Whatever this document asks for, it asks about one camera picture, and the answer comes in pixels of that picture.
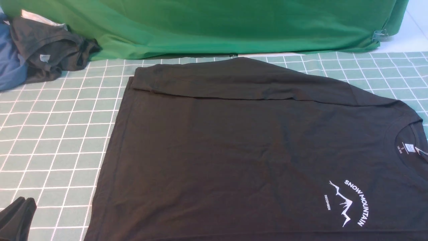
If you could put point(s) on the crumpled dark gray shirt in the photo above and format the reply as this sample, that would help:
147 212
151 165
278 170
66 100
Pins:
49 50

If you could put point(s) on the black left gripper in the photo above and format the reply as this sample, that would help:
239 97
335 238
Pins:
16 218

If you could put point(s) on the white cloth in pile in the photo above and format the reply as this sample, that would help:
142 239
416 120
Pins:
41 19

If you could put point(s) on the metal binder clip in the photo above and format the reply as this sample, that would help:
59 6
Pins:
380 35

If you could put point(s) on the green backdrop cloth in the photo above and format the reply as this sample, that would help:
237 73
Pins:
138 29

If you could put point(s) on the dark gray long-sleeve top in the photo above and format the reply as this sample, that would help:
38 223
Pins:
243 150

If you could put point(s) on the green grid tablecloth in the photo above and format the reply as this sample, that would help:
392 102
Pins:
54 134

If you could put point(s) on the blue garment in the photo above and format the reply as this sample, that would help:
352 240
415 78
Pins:
13 68

